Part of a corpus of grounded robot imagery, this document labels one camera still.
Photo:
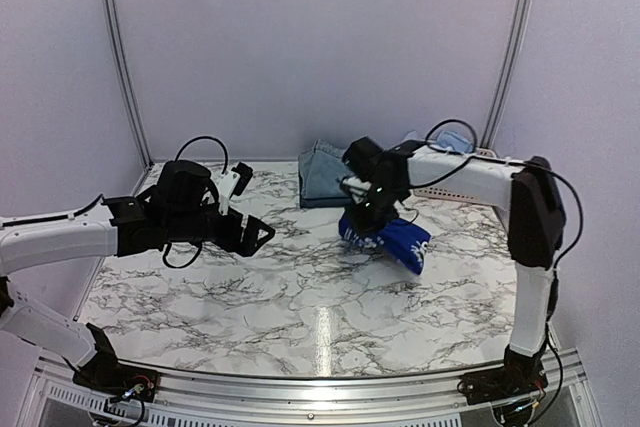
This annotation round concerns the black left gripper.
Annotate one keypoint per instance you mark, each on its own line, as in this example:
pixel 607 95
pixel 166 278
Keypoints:
pixel 246 246

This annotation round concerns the pink perforated plastic basket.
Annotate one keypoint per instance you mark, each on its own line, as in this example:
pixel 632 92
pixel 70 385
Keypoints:
pixel 450 192

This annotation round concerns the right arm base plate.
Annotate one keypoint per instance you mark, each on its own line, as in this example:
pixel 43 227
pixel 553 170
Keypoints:
pixel 499 383

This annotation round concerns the folded dark blue garment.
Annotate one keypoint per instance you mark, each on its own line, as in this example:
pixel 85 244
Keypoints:
pixel 324 202

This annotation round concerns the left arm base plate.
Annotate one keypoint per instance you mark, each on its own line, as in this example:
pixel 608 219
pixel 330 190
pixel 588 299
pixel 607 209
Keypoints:
pixel 123 381

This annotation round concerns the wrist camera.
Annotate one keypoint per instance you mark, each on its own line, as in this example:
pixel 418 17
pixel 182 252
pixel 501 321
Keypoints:
pixel 232 183
pixel 363 158

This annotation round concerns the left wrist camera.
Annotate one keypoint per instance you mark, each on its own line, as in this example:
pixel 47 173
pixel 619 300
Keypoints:
pixel 232 183

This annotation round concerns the royal blue printed t-shirt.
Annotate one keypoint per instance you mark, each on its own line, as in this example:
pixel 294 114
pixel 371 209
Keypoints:
pixel 405 242

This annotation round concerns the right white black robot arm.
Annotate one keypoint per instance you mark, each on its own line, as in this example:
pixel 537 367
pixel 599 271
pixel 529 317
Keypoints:
pixel 526 190

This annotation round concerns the folded light blue jeans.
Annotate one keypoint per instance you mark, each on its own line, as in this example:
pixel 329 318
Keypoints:
pixel 321 169

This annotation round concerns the light blue shirt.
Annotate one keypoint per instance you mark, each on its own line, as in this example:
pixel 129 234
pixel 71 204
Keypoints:
pixel 445 141

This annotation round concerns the left aluminium corner post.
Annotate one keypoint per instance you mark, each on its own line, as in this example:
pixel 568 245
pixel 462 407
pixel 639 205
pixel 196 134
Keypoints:
pixel 126 86

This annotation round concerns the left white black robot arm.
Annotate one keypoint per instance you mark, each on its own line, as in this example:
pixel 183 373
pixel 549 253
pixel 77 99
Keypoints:
pixel 185 205

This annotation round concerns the aluminium corner post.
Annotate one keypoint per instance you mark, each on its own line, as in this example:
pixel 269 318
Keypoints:
pixel 126 86
pixel 514 44

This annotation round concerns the right aluminium corner post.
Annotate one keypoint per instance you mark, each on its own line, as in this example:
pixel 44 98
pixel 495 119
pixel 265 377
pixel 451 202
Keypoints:
pixel 514 44

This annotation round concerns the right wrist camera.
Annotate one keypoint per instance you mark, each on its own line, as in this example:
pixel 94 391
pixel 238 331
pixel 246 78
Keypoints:
pixel 363 158

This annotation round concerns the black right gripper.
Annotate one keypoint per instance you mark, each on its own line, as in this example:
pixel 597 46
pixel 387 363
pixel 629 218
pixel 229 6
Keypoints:
pixel 364 226

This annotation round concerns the aluminium front rail frame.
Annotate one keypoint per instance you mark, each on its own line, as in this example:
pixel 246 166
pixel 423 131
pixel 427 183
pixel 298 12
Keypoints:
pixel 185 398

